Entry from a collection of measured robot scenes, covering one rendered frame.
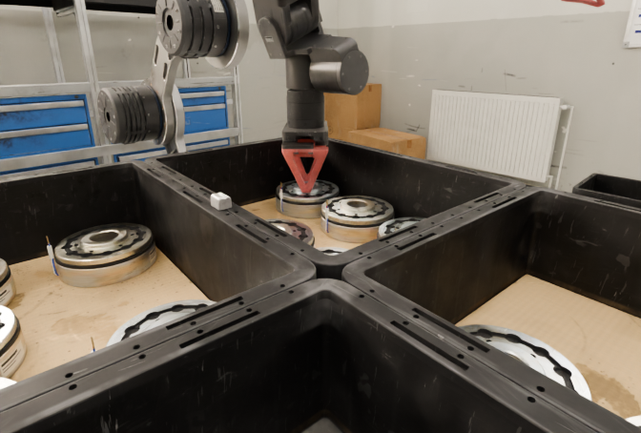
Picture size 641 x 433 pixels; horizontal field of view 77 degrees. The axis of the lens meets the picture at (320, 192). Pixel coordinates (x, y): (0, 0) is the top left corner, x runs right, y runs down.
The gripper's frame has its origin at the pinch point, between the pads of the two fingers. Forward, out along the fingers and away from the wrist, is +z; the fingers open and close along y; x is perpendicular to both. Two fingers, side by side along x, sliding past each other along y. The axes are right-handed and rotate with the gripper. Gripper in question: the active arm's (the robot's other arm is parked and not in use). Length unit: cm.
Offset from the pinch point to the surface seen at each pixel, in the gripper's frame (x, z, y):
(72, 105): 122, 4, 138
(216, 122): 67, 22, 194
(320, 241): -2.4, 4.1, -13.0
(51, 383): 8.9, -6.0, -48.1
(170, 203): 14.2, -3.8, -19.9
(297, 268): -1.2, -6.0, -37.9
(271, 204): 6.0, 4.1, 1.0
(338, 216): -4.7, 0.9, -11.8
